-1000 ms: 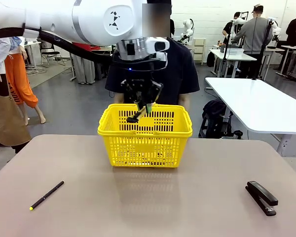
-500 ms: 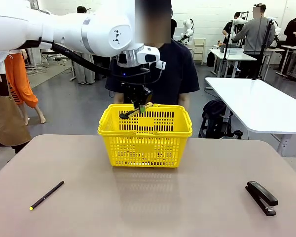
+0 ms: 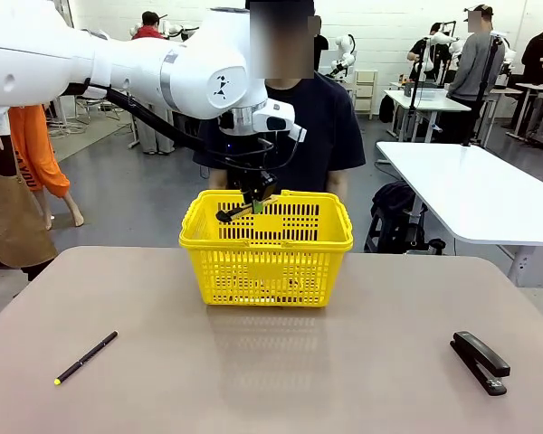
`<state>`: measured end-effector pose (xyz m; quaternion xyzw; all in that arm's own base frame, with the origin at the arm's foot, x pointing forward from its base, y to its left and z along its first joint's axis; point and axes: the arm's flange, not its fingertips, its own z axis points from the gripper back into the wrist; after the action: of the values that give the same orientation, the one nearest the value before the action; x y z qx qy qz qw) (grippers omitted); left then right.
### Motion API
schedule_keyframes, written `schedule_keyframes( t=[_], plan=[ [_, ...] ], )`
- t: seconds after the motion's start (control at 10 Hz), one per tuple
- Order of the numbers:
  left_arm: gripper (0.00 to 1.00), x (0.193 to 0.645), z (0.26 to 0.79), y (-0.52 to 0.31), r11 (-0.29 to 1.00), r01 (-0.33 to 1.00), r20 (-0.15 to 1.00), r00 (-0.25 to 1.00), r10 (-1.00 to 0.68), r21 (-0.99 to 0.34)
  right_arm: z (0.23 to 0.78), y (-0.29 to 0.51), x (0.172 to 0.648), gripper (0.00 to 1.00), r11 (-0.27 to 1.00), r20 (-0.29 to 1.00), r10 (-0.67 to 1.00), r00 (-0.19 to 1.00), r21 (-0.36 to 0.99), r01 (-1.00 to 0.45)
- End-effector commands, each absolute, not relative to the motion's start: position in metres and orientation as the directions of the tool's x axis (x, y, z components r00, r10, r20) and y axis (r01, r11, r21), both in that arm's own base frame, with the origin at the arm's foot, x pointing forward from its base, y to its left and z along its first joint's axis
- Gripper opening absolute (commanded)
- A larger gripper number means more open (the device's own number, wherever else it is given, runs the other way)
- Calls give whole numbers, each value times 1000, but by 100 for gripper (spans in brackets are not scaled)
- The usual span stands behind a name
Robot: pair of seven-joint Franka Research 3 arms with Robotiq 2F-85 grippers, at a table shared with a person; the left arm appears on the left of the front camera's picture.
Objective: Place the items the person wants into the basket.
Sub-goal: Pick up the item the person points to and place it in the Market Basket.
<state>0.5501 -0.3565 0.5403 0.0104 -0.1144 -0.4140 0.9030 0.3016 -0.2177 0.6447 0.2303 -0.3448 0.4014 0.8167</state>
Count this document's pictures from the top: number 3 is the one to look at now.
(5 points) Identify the person's left forearm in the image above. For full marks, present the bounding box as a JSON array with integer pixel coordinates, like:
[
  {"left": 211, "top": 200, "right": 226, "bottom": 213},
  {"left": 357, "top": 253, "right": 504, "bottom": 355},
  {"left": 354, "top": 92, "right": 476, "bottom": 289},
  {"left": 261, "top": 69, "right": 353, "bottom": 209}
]
[{"left": 326, "top": 169, "right": 348, "bottom": 200}]

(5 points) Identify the black backpack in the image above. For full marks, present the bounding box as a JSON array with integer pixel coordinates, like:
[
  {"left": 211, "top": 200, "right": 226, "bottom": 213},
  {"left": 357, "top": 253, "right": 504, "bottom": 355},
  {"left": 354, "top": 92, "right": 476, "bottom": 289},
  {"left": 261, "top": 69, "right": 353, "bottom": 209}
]
[{"left": 369, "top": 181, "right": 429, "bottom": 254}]

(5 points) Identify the person in black shirt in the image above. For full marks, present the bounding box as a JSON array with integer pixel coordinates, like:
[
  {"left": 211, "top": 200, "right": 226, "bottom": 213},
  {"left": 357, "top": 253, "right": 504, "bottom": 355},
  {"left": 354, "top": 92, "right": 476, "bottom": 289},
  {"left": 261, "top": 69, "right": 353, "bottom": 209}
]
[{"left": 405, "top": 22, "right": 453, "bottom": 87}]

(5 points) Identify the black stand pole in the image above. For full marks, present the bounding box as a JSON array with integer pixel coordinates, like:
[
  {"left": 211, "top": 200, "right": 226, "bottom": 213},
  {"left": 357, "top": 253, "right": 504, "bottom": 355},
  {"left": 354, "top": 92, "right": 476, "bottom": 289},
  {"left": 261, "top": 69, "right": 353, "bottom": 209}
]
[
  {"left": 463, "top": 35, "right": 503, "bottom": 148},
  {"left": 409, "top": 38, "right": 431, "bottom": 142}
]

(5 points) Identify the person in dark t-shirt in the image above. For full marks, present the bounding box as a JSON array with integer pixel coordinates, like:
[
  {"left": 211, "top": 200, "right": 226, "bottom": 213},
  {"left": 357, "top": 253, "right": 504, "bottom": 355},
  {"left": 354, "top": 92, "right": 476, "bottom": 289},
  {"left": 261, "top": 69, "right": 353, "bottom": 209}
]
[{"left": 192, "top": 0, "right": 367, "bottom": 193}]

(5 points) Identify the person in gray sweater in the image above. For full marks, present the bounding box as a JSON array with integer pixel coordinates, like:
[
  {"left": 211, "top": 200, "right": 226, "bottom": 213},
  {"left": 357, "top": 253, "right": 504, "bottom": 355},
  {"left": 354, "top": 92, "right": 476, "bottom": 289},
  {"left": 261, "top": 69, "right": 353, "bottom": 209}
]
[{"left": 447, "top": 4, "right": 507, "bottom": 146}]

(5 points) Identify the white shelf cart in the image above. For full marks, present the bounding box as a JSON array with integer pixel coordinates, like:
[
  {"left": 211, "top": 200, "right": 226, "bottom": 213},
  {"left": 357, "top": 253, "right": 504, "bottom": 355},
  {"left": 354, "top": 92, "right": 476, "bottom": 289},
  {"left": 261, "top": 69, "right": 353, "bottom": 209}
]
[{"left": 353, "top": 69, "right": 380, "bottom": 119}]

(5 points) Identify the black pen with yellow ends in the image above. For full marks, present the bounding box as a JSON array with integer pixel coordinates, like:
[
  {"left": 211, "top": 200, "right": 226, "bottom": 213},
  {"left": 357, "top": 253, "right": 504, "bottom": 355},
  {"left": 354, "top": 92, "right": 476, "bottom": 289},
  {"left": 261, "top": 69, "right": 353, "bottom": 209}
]
[{"left": 56, "top": 330, "right": 119, "bottom": 387}]

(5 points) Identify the person in red hoodie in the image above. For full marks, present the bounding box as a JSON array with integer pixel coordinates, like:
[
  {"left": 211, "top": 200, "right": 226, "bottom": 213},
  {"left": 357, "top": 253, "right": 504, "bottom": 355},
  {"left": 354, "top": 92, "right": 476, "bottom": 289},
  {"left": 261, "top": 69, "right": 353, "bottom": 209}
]
[{"left": 130, "top": 11, "right": 176, "bottom": 156}]

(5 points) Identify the person's right forearm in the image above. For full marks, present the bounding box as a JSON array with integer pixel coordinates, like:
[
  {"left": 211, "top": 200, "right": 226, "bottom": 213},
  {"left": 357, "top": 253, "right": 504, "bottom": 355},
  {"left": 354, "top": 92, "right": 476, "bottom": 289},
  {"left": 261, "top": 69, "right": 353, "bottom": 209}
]
[{"left": 210, "top": 169, "right": 233, "bottom": 191}]

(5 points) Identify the yellow plastic basket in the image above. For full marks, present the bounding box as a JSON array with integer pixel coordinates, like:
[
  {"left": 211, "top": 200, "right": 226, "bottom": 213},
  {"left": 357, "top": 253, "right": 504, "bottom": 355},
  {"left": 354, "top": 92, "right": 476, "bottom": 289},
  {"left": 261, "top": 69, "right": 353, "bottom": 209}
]
[{"left": 178, "top": 188, "right": 354, "bottom": 309}]

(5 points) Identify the white background desk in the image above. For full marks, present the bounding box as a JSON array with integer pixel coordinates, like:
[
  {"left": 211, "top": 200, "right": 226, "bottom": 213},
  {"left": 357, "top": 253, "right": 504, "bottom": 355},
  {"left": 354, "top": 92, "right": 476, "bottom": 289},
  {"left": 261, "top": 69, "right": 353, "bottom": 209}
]
[{"left": 384, "top": 88, "right": 472, "bottom": 144}]

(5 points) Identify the black office chair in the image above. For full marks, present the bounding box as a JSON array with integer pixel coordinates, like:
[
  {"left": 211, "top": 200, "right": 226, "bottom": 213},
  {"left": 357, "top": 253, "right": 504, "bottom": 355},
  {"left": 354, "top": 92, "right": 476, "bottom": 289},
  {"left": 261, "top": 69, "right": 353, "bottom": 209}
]
[{"left": 74, "top": 97, "right": 120, "bottom": 126}]

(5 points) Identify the mannequin with brown apron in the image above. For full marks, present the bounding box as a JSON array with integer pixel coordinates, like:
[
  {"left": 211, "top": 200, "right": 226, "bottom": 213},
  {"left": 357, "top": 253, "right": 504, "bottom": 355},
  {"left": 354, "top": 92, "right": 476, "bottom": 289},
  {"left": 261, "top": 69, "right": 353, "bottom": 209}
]
[{"left": 0, "top": 106, "right": 59, "bottom": 281}]

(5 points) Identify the black stapler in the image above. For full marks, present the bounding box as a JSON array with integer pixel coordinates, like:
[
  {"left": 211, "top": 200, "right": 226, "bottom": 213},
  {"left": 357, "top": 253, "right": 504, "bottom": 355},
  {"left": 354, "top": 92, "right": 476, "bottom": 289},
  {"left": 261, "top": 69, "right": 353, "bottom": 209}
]
[{"left": 449, "top": 330, "right": 511, "bottom": 398}]

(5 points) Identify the large white table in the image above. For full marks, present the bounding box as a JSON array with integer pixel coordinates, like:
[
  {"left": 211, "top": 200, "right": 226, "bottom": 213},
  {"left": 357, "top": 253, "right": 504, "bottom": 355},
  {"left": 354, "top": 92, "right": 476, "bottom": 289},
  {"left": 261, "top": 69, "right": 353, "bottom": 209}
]
[{"left": 376, "top": 141, "right": 543, "bottom": 288}]

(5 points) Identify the left arm black cable sleeve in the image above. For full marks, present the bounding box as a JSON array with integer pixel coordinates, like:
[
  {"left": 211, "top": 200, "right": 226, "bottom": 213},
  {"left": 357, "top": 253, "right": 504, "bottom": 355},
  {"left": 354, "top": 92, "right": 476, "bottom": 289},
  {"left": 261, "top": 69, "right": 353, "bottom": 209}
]
[{"left": 65, "top": 80, "right": 209, "bottom": 155}]

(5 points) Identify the mannequin with orange pants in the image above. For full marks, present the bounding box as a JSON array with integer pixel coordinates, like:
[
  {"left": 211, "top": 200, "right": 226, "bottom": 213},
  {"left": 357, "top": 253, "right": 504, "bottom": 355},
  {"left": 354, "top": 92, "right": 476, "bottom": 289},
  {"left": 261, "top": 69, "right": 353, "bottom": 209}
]
[{"left": 7, "top": 104, "right": 85, "bottom": 230}]

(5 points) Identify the yellow utility knife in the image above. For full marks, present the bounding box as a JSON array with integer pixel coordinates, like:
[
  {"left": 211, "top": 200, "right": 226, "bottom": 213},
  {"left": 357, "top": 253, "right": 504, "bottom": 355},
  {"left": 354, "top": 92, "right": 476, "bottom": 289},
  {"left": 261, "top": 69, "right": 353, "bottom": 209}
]
[{"left": 215, "top": 194, "right": 281, "bottom": 223}]

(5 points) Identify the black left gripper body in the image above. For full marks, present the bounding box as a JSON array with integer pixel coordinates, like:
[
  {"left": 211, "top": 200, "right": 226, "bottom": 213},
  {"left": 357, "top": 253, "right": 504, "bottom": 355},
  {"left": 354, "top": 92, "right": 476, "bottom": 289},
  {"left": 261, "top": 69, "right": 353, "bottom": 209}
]
[{"left": 225, "top": 157, "right": 281, "bottom": 203}]

